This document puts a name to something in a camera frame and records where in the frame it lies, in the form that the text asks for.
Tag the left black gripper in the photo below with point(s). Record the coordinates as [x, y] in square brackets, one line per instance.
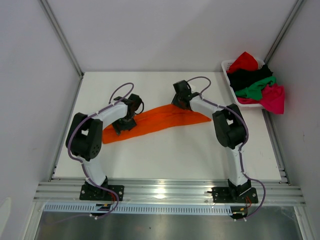
[118, 127]

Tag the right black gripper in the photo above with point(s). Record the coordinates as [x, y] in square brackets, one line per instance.
[179, 100]

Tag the orange t shirt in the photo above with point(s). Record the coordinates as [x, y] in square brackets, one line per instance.
[154, 120]

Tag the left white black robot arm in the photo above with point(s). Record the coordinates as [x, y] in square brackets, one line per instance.
[84, 139]

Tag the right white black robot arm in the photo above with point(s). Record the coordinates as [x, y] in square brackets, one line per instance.
[230, 129]

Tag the white plastic laundry basket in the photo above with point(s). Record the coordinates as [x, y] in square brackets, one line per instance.
[225, 65]

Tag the black t shirt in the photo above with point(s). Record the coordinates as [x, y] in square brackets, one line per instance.
[241, 79]

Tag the green t shirt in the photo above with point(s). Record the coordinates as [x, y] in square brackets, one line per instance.
[254, 91]

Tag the red t shirt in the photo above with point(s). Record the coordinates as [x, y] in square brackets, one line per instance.
[244, 62]

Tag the magenta t shirt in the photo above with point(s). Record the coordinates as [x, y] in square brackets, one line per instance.
[273, 99]

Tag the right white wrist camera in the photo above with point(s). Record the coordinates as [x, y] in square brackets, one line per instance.
[193, 88]

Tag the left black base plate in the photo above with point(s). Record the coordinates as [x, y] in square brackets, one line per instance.
[92, 193]

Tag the slotted grey cable duct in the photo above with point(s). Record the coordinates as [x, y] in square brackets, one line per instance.
[95, 208]

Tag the aluminium mounting rail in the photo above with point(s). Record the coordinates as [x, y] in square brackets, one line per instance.
[167, 192]

